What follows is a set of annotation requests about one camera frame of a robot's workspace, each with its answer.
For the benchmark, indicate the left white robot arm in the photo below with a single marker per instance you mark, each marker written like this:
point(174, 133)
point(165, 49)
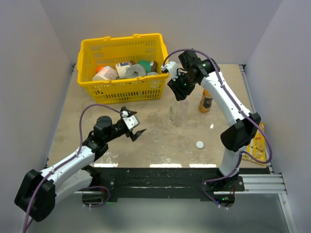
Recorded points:
point(68, 165)

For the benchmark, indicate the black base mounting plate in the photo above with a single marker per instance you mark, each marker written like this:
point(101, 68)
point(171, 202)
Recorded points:
point(206, 184)

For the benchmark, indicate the brown packet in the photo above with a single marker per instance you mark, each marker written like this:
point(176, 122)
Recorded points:
point(153, 66)

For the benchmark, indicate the green packet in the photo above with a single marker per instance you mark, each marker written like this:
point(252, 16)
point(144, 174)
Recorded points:
point(146, 64)

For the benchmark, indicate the large white bottle cap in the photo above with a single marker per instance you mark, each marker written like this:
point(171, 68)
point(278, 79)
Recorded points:
point(199, 144)

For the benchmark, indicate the white bottle orange cap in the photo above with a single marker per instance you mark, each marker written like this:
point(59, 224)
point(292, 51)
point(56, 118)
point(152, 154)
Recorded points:
point(105, 73)

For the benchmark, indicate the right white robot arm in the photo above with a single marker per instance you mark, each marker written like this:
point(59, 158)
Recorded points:
point(242, 123)

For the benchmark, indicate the clear plastic bottle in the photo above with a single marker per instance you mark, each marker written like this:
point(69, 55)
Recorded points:
point(178, 111)

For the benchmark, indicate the orange drink bottle blue label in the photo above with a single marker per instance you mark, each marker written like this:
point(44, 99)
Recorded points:
point(205, 102)

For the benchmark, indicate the yellow snack bag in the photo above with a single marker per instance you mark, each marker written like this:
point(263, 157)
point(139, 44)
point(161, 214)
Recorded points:
point(257, 147)

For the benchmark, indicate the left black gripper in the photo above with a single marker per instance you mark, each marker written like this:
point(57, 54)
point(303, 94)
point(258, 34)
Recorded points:
point(134, 136)

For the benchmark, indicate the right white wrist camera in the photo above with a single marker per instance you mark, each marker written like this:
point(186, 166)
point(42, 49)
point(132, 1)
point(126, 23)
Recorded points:
point(171, 68)

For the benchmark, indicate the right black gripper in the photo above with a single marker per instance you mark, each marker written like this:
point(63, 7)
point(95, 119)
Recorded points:
point(180, 92)

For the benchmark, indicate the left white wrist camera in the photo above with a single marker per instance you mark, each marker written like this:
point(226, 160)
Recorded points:
point(131, 122)

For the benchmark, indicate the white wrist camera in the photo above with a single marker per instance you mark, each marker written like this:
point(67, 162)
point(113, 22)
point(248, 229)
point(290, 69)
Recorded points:
point(131, 122)
point(171, 68)

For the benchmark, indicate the yellow plastic shopping basket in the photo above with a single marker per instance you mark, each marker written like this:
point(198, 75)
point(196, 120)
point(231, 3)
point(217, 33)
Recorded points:
point(110, 51)

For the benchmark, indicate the grey tape roll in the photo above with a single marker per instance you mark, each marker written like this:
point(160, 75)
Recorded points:
point(135, 71)

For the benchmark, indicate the white labelled carton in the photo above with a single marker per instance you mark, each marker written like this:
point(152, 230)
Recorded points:
point(121, 68)

